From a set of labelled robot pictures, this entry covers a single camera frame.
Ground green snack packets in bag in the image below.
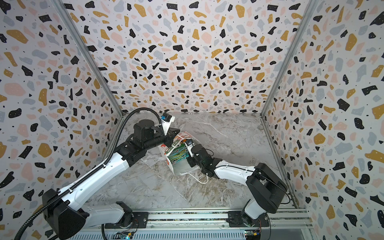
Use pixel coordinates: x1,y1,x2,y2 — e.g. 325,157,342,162
168,144,190,165

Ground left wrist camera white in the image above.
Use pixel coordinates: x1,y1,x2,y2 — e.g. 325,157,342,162
161,113,175,136

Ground aluminium corner post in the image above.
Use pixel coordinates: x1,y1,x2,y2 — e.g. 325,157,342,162
51,1,123,117
261,0,319,119

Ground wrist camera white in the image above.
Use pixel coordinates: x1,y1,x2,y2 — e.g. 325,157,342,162
184,139,195,150
161,113,175,136

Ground aluminium corner post left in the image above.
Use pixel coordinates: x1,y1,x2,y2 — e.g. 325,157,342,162
51,1,123,117

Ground white paper bag floral print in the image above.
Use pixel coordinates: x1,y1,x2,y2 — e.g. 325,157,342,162
158,132,209,185

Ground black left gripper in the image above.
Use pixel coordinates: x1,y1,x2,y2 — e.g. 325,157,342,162
144,126,180,152

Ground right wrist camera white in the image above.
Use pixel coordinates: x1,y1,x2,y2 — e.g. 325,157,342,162
184,139,195,150

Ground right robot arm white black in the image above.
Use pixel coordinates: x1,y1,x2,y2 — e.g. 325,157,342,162
187,144,288,227

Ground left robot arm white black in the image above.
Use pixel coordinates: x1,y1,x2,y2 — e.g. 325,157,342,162
43,120,180,240

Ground black corrugated cable conduit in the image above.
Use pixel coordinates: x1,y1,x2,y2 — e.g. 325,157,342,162
13,107,163,240

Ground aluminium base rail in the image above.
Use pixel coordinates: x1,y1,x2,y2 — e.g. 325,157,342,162
71,208,317,240

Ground aluminium corner post right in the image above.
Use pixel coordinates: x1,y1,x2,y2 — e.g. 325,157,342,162
261,0,319,119

